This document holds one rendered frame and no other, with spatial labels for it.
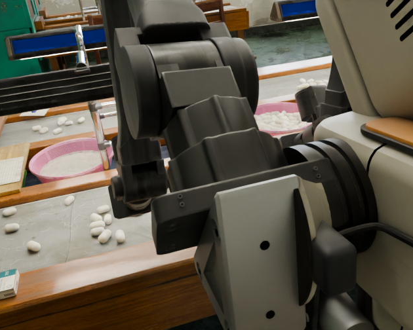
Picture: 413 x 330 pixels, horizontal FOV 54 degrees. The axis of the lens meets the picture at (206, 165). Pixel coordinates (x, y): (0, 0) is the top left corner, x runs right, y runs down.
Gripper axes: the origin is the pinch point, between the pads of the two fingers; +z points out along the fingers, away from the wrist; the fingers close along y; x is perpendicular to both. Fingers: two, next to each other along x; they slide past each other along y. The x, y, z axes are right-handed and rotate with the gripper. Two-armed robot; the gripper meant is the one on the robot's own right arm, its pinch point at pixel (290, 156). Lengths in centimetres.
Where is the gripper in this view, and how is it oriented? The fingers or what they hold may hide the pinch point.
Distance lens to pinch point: 103.6
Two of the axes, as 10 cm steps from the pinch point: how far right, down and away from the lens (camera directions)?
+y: -9.6, 2.0, -2.2
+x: 2.4, 9.5, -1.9
